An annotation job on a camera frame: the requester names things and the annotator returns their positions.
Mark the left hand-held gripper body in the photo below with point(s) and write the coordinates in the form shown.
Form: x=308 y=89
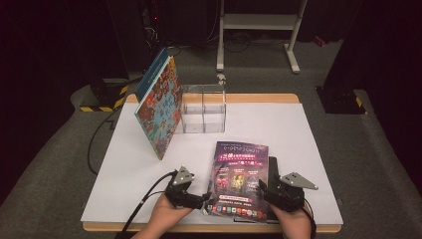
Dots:
x=180 y=194

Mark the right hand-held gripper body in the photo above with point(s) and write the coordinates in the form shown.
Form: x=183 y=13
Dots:
x=287 y=197

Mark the black hardcover notebook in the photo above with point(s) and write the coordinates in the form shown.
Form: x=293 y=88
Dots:
x=273 y=169

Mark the thin glossy magazine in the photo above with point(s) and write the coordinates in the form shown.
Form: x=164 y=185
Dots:
x=239 y=159

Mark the clear acrylic book rack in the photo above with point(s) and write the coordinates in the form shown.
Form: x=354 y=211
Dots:
x=204 y=127

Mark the teal picture book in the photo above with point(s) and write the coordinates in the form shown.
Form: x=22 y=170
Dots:
x=162 y=113

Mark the dark blue picture book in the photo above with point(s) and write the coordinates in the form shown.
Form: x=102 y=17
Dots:
x=151 y=74

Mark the person's left hand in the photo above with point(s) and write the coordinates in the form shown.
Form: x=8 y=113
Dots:
x=167 y=215

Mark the person's right hand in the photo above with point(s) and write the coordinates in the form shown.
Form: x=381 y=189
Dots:
x=295 y=224

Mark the wooden table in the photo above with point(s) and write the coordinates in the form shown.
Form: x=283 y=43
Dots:
x=265 y=98

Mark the black yellow striped stand base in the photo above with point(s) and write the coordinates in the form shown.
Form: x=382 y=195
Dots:
x=106 y=96

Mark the small red object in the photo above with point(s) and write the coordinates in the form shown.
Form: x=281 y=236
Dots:
x=319 y=41

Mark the white metal stand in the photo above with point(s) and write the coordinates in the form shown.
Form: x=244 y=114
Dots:
x=258 y=22

